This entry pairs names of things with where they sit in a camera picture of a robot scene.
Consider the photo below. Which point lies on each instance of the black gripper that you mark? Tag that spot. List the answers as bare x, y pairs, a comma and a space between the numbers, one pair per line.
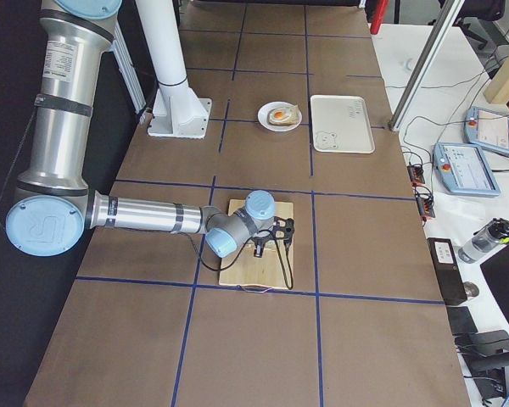
259, 243

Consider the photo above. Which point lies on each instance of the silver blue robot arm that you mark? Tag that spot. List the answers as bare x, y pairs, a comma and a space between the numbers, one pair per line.
53, 204

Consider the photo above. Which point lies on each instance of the white round plate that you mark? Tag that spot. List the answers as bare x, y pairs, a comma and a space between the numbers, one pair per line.
263, 113

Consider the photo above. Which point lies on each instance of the bread slice under egg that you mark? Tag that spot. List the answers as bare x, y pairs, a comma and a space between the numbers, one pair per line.
294, 118

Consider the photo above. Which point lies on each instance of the wooden cutting board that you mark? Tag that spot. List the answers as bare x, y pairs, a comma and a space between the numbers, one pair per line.
251, 272

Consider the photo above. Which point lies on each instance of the fried egg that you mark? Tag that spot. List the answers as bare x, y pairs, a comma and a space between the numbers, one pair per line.
279, 114

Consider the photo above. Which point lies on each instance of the white bear tray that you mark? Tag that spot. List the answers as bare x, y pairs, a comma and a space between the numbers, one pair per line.
340, 124

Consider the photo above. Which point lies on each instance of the white pillar with base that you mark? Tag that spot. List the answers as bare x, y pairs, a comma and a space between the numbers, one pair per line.
177, 112

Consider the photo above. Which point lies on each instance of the near orange black adapter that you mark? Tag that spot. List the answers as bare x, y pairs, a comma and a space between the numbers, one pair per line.
425, 206

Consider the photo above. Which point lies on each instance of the orange black adapter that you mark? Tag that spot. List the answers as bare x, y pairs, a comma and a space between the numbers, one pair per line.
425, 206
416, 175

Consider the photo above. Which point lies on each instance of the far orange black adapter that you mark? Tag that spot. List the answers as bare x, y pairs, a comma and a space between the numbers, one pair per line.
416, 175

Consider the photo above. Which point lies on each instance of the black box with label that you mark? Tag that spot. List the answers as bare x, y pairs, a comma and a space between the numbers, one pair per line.
447, 271

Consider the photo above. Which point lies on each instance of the near blue teach pendant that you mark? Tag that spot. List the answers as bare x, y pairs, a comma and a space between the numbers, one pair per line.
464, 170

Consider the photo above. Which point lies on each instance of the blue teach pendant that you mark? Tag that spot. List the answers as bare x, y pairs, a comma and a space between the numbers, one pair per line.
488, 129
464, 170

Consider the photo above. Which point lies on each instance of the clear water bottle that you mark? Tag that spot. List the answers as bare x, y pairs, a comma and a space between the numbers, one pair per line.
492, 235

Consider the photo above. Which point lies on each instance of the black stand base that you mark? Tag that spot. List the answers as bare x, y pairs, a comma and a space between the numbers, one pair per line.
486, 354

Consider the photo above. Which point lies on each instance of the far blue teach pendant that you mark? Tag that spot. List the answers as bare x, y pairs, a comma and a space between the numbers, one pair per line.
488, 129

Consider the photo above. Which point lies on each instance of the red object at back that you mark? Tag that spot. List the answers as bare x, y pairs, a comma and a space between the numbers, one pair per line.
378, 16

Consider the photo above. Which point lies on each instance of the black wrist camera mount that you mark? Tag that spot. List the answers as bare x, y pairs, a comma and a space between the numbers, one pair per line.
283, 229

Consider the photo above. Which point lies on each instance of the aluminium frame post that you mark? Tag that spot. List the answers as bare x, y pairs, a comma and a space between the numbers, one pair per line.
440, 29

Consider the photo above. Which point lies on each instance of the aluminium rail behind pillar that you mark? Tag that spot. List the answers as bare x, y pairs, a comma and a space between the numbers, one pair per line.
123, 59

